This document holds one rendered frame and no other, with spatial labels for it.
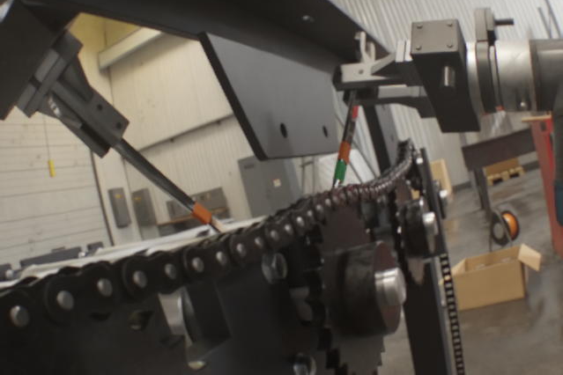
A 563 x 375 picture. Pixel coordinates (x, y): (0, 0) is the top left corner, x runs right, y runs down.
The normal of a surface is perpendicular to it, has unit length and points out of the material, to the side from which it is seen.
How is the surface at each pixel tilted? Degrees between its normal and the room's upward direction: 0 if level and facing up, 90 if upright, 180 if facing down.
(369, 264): 41
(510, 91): 118
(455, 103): 142
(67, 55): 79
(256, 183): 90
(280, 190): 90
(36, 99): 132
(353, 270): 49
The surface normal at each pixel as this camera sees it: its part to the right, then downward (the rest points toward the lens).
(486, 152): -0.33, 0.03
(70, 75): -0.11, 0.67
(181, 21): 0.90, -0.25
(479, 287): -0.52, 0.08
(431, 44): -0.44, -0.52
